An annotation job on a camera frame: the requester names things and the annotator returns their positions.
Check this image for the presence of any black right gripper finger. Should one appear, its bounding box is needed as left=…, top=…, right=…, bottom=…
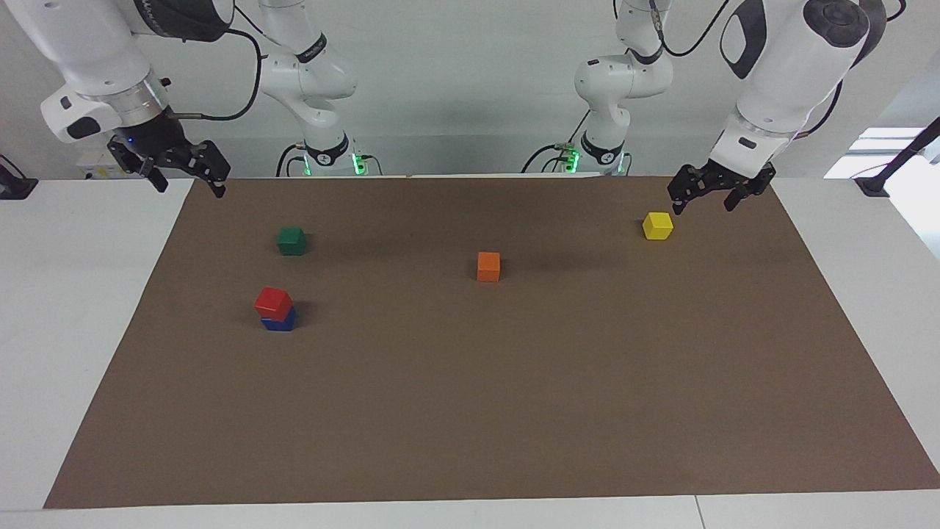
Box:
left=189, top=139, right=232, bottom=200
left=138, top=162, right=170, bottom=195

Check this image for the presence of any brown table mat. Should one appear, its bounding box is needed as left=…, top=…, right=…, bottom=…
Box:
left=43, top=175, right=940, bottom=509

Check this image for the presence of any red block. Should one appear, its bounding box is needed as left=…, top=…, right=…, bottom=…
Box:
left=254, top=287, right=294, bottom=322

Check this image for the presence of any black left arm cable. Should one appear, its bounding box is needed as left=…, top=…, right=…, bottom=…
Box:
left=650, top=0, right=739, bottom=60

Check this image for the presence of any white box with yellow labels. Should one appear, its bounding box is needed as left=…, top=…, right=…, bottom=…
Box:
left=76, top=151, right=159, bottom=179

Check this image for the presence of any black table clamp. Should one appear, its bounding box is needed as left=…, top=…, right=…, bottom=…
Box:
left=0, top=154, right=39, bottom=201
left=856, top=116, right=940, bottom=198

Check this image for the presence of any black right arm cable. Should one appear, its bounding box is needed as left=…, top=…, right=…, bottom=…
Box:
left=165, top=26, right=264, bottom=122

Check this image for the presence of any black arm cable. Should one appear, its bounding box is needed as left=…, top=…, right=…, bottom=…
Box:
left=650, top=0, right=739, bottom=60
left=165, top=26, right=264, bottom=122

